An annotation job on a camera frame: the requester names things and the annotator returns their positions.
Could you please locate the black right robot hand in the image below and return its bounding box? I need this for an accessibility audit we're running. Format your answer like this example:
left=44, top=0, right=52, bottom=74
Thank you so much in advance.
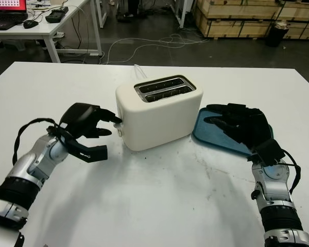
left=205, top=102, right=274, bottom=153

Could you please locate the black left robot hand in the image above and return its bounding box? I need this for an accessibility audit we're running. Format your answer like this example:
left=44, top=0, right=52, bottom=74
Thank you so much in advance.
left=59, top=102, right=124, bottom=140

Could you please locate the cream white two-slot toaster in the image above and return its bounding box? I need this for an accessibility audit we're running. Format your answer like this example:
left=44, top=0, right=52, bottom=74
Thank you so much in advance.
left=113, top=74, right=204, bottom=152

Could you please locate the blue plastic tray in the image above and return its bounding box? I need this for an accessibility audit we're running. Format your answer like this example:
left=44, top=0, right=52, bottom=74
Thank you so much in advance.
left=191, top=107, right=276, bottom=157

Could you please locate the white office desk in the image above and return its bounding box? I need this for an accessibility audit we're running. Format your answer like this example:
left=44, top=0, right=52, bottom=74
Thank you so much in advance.
left=0, top=0, right=104, bottom=64

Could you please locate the black trash bin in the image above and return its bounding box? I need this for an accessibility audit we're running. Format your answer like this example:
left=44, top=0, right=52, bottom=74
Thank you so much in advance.
left=266, top=22, right=290, bottom=48

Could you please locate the wooden plywood crate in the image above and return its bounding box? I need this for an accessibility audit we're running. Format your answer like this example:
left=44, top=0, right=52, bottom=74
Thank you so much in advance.
left=196, top=0, right=284, bottom=21
left=280, top=0, right=309, bottom=23
left=200, top=17, right=274, bottom=40
left=285, top=20, right=309, bottom=41

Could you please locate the black handheld controller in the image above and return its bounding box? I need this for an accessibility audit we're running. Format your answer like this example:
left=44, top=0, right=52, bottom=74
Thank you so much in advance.
left=45, top=7, right=69, bottom=23

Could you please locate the black computer mouse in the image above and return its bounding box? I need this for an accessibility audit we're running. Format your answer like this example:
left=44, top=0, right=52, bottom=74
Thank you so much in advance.
left=23, top=20, right=40, bottom=29

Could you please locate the person in dark trousers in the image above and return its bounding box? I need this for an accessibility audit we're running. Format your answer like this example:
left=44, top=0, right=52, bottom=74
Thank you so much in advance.
left=116, top=0, right=148, bottom=23

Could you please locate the black laptop with lit screen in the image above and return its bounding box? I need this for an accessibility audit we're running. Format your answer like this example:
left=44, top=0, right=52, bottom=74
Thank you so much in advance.
left=0, top=0, right=29, bottom=31

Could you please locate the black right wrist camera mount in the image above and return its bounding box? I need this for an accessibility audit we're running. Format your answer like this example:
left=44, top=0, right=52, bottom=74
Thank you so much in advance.
left=247, top=139, right=286, bottom=167

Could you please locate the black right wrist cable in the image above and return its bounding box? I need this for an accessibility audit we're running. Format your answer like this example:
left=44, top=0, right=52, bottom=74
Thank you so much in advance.
left=272, top=150, right=302, bottom=193

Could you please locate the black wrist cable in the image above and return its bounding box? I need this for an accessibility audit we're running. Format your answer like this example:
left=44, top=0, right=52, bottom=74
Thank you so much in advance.
left=12, top=117, right=68, bottom=168
left=272, top=150, right=302, bottom=193

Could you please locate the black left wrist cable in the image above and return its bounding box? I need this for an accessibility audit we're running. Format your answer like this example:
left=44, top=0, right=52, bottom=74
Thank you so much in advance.
left=12, top=117, right=68, bottom=168

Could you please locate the white toaster power cord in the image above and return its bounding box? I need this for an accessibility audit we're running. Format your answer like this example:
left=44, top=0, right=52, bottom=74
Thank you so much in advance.
left=133, top=64, right=148, bottom=79

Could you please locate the white cable on floor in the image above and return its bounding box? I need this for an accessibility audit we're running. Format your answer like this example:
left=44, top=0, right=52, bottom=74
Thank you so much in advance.
left=104, top=32, right=215, bottom=65

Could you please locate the white table leg frame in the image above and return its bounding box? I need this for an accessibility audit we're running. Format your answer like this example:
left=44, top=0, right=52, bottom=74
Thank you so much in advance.
left=169, top=0, right=189, bottom=29
left=95, top=0, right=108, bottom=29

